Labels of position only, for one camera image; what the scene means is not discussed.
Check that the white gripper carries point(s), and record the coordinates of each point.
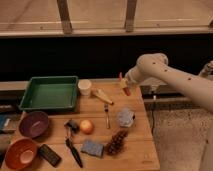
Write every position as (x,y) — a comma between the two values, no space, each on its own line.
(133,76)

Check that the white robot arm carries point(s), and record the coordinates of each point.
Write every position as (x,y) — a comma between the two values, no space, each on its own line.
(198,89)

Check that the white paper cup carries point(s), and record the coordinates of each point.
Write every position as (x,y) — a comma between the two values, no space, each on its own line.
(84,86)

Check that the wooden spatula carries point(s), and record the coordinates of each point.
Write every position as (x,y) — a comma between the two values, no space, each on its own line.
(102,96)

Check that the metal fork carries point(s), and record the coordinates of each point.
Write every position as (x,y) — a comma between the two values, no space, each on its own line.
(107,116)

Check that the crumpled clear plastic container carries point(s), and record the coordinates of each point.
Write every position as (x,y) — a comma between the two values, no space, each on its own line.
(125,117)

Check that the wooden cutting board table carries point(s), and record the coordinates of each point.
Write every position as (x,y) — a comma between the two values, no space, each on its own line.
(139,153)

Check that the orange apple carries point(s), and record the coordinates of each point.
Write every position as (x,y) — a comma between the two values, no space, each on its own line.
(86,126)

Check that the brown pine cone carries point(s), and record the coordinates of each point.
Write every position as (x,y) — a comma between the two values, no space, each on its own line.
(116,144)

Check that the small dark toy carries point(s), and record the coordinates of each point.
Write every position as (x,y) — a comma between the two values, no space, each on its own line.
(71,128)

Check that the blue sponge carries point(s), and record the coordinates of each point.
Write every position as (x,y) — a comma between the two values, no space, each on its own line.
(92,148)

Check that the green plastic tray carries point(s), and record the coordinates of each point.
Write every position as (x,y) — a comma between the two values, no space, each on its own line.
(50,93)

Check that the purple bowl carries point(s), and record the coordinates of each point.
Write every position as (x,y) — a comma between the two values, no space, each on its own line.
(34,124)

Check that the black remote control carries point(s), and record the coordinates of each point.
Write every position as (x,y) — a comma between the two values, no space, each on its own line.
(49,155)

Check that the orange bowl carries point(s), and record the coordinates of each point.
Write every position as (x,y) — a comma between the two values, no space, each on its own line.
(21,154)

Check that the black handled knife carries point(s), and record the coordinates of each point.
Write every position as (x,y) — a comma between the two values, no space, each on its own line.
(74,152)

